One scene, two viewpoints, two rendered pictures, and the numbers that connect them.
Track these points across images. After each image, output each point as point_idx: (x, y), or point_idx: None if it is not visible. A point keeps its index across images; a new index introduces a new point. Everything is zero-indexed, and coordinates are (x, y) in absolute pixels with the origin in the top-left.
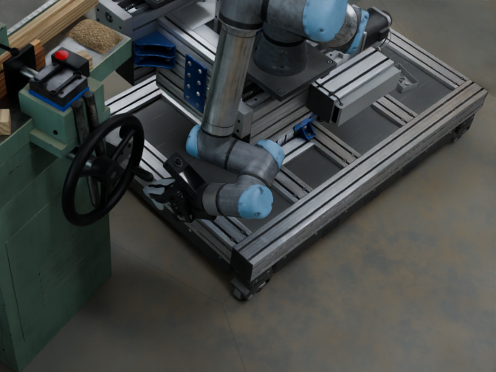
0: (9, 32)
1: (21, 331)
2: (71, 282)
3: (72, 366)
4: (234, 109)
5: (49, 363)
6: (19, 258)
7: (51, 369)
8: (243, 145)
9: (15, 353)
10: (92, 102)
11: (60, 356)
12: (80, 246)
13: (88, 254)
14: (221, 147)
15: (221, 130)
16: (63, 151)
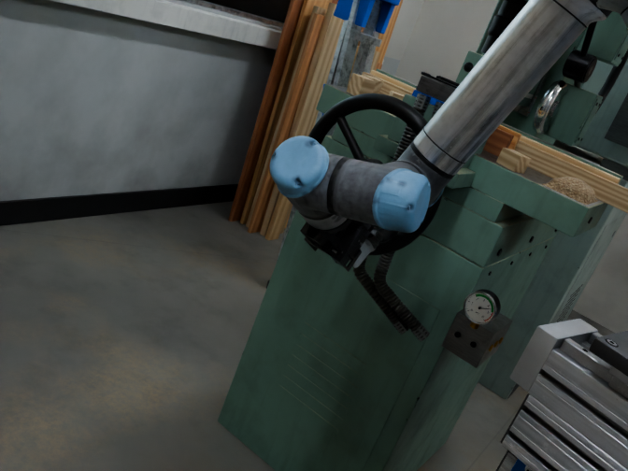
0: (520, 131)
1: (249, 370)
2: (313, 423)
3: (217, 463)
4: (452, 113)
5: (225, 446)
6: (301, 273)
7: (217, 446)
8: (407, 166)
9: (231, 386)
10: (435, 112)
11: (233, 457)
12: (349, 394)
13: (349, 430)
14: (400, 160)
15: (421, 135)
16: (378, 140)
